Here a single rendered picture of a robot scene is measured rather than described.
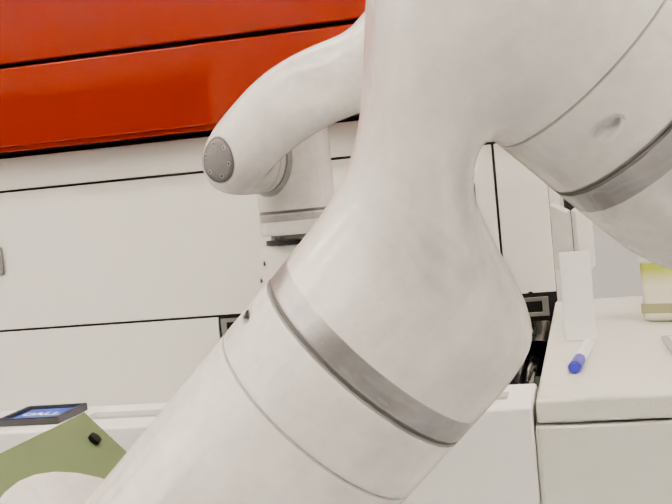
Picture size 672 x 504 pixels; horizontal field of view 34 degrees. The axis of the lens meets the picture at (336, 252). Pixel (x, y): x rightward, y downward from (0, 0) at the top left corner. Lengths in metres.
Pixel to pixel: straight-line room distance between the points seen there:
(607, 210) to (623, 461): 0.35
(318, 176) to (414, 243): 0.72
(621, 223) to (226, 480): 0.21
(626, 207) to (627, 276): 2.43
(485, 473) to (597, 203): 0.37
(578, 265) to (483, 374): 0.59
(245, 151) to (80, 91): 0.46
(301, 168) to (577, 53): 0.73
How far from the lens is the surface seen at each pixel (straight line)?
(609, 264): 2.92
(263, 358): 0.50
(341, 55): 1.10
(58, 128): 1.53
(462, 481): 0.83
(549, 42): 0.45
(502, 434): 0.82
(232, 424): 0.50
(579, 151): 0.48
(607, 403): 0.82
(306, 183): 1.17
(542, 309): 1.44
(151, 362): 1.56
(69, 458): 0.68
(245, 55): 1.44
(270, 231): 1.18
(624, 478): 0.83
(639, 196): 0.49
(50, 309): 1.61
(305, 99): 1.08
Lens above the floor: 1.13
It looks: 3 degrees down
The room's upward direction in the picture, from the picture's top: 5 degrees counter-clockwise
